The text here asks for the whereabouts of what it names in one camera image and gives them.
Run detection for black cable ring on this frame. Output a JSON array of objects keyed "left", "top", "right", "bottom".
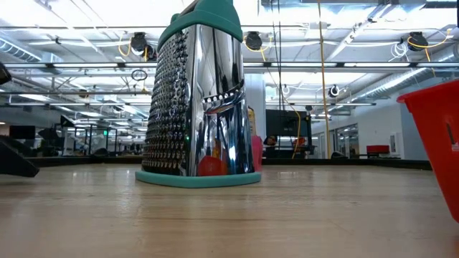
[{"left": 131, "top": 68, "right": 148, "bottom": 82}]

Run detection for black cable with strap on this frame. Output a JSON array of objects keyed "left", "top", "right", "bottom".
[{"left": 269, "top": 0, "right": 283, "bottom": 108}]

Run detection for dark office desks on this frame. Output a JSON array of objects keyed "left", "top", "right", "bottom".
[{"left": 0, "top": 114, "right": 144, "bottom": 158}]

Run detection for red plastic basket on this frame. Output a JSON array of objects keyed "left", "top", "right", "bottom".
[{"left": 396, "top": 79, "right": 459, "bottom": 224}]

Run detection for pink plastic tray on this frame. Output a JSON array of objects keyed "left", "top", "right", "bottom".
[{"left": 250, "top": 135, "right": 265, "bottom": 172}]

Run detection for black monitor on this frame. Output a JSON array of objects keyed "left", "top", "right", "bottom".
[{"left": 265, "top": 109, "right": 311, "bottom": 138}]

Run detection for red distant bin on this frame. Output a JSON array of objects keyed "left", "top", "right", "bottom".
[{"left": 366, "top": 145, "right": 390, "bottom": 155}]

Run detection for yellow curved cable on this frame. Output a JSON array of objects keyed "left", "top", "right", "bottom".
[{"left": 286, "top": 103, "right": 303, "bottom": 159}]

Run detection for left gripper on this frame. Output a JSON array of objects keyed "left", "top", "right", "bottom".
[{"left": 0, "top": 62, "right": 40, "bottom": 178}]

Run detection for yellow Corn Pops cereal box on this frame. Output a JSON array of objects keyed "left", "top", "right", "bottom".
[{"left": 247, "top": 106, "right": 257, "bottom": 137}]

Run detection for black metal table frame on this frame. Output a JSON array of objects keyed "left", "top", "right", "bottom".
[{"left": 24, "top": 155, "right": 432, "bottom": 171}]

